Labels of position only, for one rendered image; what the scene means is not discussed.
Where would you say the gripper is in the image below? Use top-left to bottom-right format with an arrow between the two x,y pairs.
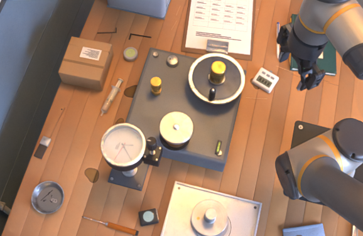
288,24 -> 329,92

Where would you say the grey dead-weight tester body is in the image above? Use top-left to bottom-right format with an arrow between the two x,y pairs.
126,48 -> 247,173

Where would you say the silver test weight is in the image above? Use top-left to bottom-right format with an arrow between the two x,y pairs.
190,198 -> 232,236

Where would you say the black pointer knob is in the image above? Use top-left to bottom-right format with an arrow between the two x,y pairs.
142,136 -> 163,167

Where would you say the silver tray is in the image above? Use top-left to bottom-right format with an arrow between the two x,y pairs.
160,180 -> 263,236

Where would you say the white-faced press gauge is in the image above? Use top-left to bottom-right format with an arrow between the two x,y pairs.
100,122 -> 147,177

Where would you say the grey gauge foot plate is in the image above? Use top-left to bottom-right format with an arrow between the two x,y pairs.
107,163 -> 150,191

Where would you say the green notebook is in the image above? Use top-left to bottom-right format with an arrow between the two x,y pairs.
288,13 -> 338,77

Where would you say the white digital timer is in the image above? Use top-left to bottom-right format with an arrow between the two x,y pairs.
251,67 -> 280,94

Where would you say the black mounting plate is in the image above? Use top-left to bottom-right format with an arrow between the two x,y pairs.
290,120 -> 363,205

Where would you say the white pen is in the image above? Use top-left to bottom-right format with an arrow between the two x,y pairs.
275,21 -> 281,60

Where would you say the white-rimmed dark handwheel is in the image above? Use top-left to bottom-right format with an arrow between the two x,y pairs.
188,52 -> 246,105

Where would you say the brass handwheel hub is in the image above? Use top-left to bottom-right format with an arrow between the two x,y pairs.
209,60 -> 227,85

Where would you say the brown clipboard with paper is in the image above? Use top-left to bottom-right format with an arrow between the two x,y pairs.
181,0 -> 256,62

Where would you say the green spirit level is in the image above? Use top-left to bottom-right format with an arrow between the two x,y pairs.
214,139 -> 224,157

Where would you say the silver piston platform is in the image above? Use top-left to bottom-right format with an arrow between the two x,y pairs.
159,111 -> 194,149

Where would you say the grey-blue flat box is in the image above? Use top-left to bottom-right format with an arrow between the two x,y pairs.
282,223 -> 327,236

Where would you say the brass valve knob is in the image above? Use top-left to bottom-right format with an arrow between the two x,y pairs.
149,76 -> 163,96

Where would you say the clear plastic syringe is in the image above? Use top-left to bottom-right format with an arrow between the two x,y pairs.
99,77 -> 124,116

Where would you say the black block with pale disc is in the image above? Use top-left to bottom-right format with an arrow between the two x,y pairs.
138,208 -> 160,227

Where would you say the brown cardboard box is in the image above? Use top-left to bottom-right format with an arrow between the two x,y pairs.
58,36 -> 114,92

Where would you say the thin probe with grey block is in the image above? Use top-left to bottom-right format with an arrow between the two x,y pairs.
33,107 -> 66,160

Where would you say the round silver dish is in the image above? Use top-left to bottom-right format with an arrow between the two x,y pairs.
30,180 -> 65,215

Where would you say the orange-handled screwdriver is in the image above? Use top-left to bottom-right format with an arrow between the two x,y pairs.
82,215 -> 139,236

